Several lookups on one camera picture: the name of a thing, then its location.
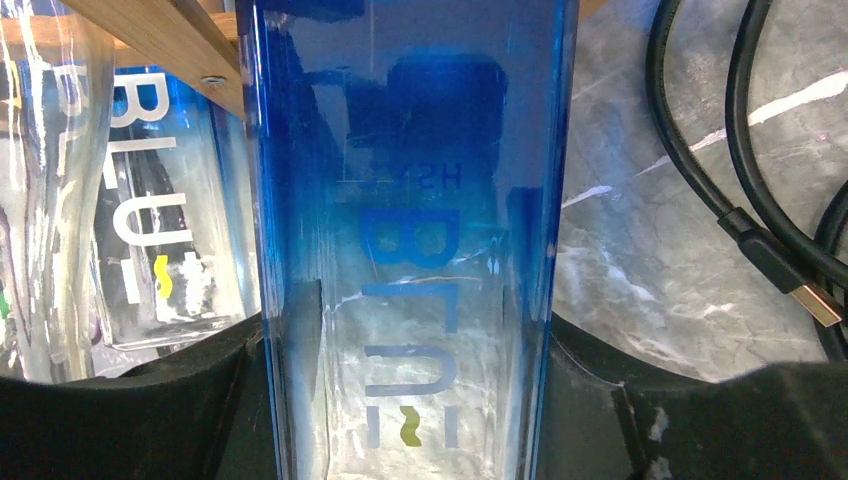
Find black coiled cable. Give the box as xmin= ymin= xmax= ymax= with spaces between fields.
xmin=645 ymin=0 xmax=848 ymax=363

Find wooden wine rack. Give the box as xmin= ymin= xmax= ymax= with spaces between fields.
xmin=0 ymin=0 xmax=611 ymax=122

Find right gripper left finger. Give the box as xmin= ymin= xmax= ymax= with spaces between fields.
xmin=1 ymin=317 xmax=277 ymax=479

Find tall blue square bottle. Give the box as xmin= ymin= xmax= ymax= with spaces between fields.
xmin=236 ymin=0 xmax=579 ymax=479

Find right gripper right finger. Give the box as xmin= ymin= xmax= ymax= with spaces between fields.
xmin=537 ymin=317 xmax=847 ymax=479

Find clear glass bottle in rack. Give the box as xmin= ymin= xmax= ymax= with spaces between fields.
xmin=1 ymin=1 xmax=114 ymax=384

